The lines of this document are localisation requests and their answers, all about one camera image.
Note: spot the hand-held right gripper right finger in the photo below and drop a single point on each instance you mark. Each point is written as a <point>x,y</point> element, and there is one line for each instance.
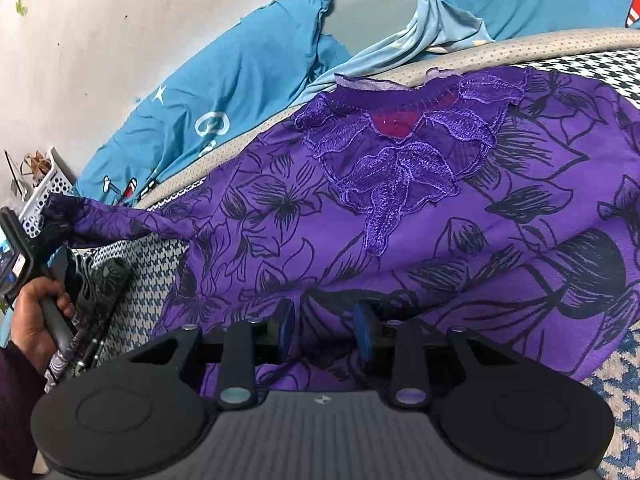
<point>364,330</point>

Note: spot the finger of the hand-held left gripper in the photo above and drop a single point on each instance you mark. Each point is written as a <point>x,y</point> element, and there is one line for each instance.
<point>52,235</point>

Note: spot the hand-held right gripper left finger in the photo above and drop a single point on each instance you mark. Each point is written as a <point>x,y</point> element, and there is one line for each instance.
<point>286,325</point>

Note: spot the purple floral garment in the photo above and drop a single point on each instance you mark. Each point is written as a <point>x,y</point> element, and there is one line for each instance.
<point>450,210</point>

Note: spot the person's left forearm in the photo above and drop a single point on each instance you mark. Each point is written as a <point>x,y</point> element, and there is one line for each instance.
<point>17,410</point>

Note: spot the person's left hand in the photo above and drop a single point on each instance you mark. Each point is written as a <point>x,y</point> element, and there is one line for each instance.
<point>30,320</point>

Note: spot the white perforated basket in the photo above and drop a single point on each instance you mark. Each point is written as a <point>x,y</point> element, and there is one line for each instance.
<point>47,187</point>

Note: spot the grey patterned folded garment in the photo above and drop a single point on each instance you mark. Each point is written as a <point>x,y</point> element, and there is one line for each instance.
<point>107,277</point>

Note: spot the brown woven bag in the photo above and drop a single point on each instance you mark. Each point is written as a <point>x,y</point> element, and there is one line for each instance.
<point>37,165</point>

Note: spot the houndstooth bed cover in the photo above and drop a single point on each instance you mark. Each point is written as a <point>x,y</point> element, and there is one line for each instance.
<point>145,285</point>

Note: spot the green striped folded garment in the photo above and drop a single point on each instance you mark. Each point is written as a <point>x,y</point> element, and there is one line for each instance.
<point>90,352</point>

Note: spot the blue cartoon print bedcover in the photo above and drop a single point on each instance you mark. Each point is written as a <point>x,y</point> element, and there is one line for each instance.
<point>240,85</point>

